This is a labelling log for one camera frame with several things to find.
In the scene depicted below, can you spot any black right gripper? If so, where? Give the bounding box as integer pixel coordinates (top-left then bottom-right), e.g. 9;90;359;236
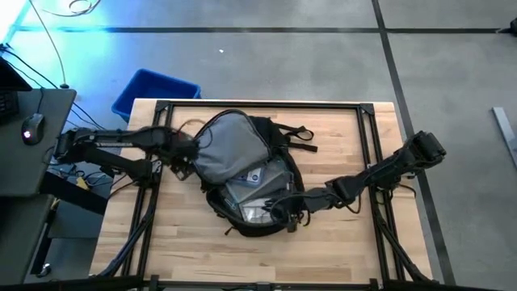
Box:
269;188;344;234

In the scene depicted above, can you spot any black and grey backpack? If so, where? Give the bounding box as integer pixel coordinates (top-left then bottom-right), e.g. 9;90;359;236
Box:
189;108;320;238

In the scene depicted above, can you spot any blue first aid kit box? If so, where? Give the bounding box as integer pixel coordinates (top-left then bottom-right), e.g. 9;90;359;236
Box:
241;167;267;187

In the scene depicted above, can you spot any blue plastic bin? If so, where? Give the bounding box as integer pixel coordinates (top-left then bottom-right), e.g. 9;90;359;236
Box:
111;67;202;123

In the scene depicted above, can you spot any black desk foot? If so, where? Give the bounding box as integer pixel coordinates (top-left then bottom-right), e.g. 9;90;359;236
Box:
39;170;111;216

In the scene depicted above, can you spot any black power adapter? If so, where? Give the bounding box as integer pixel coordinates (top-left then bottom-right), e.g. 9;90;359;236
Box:
51;161;78;175

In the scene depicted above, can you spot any black computer mouse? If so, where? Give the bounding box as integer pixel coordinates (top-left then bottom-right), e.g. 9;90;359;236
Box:
20;112;46;146

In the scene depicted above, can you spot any dark grey desk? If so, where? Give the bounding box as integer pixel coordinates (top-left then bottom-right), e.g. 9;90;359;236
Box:
0;87;78;198
0;192;57;286

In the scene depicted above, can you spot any black laptop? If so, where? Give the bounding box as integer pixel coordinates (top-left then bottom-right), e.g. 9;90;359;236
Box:
0;55;34;122

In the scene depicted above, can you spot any black caster wheel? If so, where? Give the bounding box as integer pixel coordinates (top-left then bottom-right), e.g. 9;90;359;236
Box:
35;261;54;280

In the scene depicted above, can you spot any grey metal bar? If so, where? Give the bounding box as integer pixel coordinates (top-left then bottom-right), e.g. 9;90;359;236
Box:
491;106;517;170

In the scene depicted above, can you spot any black floor object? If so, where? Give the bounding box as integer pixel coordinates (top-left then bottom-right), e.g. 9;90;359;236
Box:
497;16;517;38

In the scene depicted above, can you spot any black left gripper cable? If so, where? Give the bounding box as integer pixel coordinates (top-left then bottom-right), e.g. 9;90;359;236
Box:
176;118;214;150

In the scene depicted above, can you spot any black floor cable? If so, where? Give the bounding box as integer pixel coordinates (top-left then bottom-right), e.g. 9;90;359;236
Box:
0;42;108;131

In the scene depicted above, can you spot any black aluminium rig frame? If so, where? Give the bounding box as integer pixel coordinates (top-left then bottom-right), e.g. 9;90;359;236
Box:
95;99;435;291

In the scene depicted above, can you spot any pale floor cable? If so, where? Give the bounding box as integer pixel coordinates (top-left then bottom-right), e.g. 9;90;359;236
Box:
27;0;70;90

